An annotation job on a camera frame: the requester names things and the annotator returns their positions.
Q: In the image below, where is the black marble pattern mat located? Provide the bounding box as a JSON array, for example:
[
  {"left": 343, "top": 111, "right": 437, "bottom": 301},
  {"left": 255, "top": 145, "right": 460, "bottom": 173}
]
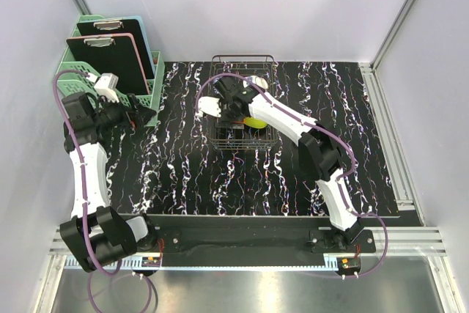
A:
[{"left": 105, "top": 62, "right": 398, "bottom": 217}]

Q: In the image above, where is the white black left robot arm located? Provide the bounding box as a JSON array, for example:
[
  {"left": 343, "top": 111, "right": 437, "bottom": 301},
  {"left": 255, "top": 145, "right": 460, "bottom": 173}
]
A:
[{"left": 59, "top": 92, "right": 158, "bottom": 273}]

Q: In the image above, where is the dark wire dish rack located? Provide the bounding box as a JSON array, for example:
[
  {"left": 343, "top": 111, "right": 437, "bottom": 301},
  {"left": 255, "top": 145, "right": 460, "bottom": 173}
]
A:
[{"left": 207, "top": 54, "right": 278, "bottom": 150}]

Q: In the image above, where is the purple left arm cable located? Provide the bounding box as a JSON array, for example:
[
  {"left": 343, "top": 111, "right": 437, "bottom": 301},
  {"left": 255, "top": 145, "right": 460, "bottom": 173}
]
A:
[{"left": 53, "top": 70, "right": 158, "bottom": 311}]

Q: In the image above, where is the blue white patterned bowl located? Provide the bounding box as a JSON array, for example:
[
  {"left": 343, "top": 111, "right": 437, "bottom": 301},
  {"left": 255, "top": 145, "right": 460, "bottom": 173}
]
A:
[{"left": 252, "top": 76, "right": 269, "bottom": 89}]

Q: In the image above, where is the white top bowl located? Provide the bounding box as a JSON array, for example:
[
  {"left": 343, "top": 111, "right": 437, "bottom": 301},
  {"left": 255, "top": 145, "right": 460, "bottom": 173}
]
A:
[{"left": 243, "top": 117, "right": 267, "bottom": 129}]

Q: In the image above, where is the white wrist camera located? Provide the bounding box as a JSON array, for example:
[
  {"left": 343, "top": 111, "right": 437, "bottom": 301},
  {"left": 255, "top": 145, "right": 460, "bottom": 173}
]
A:
[
  {"left": 196, "top": 96, "right": 221, "bottom": 118},
  {"left": 94, "top": 73, "right": 119, "bottom": 103}
]

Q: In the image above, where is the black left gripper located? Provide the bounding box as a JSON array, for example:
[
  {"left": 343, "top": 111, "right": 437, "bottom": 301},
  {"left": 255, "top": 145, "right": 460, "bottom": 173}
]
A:
[{"left": 92, "top": 92, "right": 155, "bottom": 131}]

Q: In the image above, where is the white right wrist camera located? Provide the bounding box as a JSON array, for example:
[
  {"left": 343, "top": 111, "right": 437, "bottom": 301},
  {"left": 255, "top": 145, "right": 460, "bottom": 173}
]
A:
[{"left": 196, "top": 96, "right": 221, "bottom": 118}]

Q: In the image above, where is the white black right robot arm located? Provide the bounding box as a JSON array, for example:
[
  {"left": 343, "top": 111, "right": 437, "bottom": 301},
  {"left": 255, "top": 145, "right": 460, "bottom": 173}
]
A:
[{"left": 214, "top": 74, "right": 363, "bottom": 252}]

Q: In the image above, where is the black clipboard pink edge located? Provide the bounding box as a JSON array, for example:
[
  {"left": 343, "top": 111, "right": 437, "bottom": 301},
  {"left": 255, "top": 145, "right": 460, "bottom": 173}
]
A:
[{"left": 66, "top": 33, "right": 150, "bottom": 95}]

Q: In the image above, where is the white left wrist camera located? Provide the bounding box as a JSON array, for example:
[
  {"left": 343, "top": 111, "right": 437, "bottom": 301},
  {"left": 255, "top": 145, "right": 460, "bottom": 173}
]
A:
[{"left": 94, "top": 73, "right": 119, "bottom": 103}]

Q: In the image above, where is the black clipboard blue edge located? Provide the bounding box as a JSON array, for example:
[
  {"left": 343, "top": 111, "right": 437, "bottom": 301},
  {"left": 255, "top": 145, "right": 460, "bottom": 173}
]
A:
[{"left": 67, "top": 16, "right": 155, "bottom": 94}]

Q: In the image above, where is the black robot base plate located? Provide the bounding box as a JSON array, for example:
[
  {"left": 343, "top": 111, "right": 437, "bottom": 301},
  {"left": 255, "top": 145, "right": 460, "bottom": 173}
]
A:
[{"left": 148, "top": 214, "right": 377, "bottom": 270}]

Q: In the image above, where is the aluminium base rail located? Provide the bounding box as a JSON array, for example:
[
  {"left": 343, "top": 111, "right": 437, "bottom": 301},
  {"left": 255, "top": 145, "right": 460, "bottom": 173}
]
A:
[{"left": 47, "top": 228, "right": 448, "bottom": 273}]

